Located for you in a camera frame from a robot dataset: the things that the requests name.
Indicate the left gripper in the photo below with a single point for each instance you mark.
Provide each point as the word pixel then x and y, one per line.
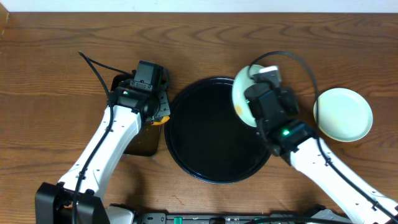
pixel 163 106

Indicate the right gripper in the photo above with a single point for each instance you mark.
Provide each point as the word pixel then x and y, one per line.
pixel 290 98

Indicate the orange green scrub sponge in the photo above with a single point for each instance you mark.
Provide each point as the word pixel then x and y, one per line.
pixel 159 122

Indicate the green plate stained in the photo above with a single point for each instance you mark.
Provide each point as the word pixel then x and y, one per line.
pixel 242 82

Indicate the green plate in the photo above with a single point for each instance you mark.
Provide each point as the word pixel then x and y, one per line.
pixel 343 114

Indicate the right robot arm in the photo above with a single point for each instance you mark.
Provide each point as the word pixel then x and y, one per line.
pixel 309 154

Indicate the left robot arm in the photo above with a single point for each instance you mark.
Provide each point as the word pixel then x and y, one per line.
pixel 78 195

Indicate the rectangular black water tray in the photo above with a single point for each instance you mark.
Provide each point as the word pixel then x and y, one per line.
pixel 145 143

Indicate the round black tray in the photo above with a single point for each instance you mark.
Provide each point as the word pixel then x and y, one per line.
pixel 207 139

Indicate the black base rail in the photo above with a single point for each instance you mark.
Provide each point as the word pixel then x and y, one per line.
pixel 184 218

